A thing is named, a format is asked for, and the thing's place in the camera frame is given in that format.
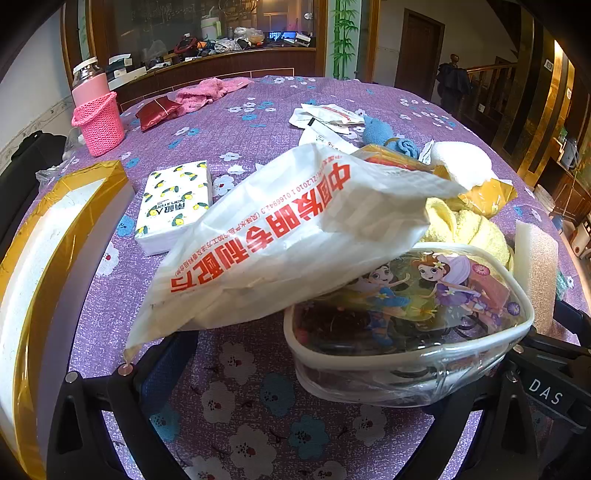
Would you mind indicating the person in dark clothes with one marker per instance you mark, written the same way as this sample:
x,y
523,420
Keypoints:
x,y
452,83

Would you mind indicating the pink-sleeved glass bottle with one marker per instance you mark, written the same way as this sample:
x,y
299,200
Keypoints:
x,y
90,90

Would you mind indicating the pink knitted bottle holder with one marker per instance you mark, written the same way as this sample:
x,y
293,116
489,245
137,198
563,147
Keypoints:
x,y
99,124

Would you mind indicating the yellow towel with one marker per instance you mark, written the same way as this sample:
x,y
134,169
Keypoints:
x,y
466,230

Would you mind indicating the gold-edged white foam box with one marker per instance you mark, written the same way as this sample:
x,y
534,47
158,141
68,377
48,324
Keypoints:
x,y
46,258

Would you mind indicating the blue cloth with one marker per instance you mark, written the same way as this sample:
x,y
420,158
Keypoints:
x,y
376,129

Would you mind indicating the white plastic bag red print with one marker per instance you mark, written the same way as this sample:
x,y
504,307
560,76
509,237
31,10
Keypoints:
x,y
277,230

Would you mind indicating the lemon print tissue pack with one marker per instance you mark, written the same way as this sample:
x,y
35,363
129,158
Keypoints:
x,y
173,207

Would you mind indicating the brown wooden door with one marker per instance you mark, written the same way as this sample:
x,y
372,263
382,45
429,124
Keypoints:
x,y
420,50

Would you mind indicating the white foam block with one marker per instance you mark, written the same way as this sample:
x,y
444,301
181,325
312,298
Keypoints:
x,y
535,267

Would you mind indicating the white towel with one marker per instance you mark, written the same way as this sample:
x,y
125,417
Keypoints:
x,y
461,164

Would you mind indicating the yellow foil packet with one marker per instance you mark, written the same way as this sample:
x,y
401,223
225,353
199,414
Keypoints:
x,y
489,196

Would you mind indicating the pink cloth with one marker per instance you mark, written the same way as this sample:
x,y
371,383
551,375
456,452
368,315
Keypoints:
x,y
203,92

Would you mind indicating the black sofa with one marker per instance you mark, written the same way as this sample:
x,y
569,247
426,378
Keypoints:
x,y
27,152

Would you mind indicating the clear cartoon print pouch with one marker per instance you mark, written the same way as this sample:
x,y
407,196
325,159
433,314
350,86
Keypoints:
x,y
415,332

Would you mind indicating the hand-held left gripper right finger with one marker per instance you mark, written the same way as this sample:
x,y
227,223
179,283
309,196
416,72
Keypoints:
x,y
489,429

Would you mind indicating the white kettle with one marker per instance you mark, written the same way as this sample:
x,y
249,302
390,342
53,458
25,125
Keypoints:
x,y
208,26

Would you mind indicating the purple floral tablecloth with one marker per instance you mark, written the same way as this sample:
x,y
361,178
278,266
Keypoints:
x,y
277,434

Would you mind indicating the wooden stair railing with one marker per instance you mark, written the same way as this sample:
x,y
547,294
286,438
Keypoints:
x,y
491,87

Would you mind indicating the white packet red print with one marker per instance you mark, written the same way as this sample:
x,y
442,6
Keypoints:
x,y
328,115

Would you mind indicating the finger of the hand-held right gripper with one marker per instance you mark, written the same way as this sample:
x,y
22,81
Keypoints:
x,y
572,321
554,346

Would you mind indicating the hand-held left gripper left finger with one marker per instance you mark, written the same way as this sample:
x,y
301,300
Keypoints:
x,y
159,369

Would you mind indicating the red pouch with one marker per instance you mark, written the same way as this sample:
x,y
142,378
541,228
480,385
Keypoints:
x,y
154,113

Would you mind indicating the wooden glass-front cabinet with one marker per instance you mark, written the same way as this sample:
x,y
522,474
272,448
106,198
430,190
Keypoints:
x,y
207,64

